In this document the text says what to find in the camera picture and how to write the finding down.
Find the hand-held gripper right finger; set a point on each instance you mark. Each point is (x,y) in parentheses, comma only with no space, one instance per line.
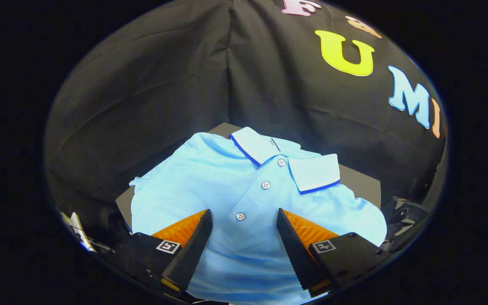
(295,250)

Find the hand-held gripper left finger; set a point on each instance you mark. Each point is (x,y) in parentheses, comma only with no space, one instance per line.
(191,250)

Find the light blue polo shirt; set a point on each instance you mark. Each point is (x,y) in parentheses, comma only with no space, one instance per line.
(210,182)

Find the dark grey cabinet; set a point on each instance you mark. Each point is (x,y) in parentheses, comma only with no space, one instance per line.
(362,186)

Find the small white device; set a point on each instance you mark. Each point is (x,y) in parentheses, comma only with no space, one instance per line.
(79,231)

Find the black backdrop cloth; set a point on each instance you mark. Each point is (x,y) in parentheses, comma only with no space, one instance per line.
(163,84)

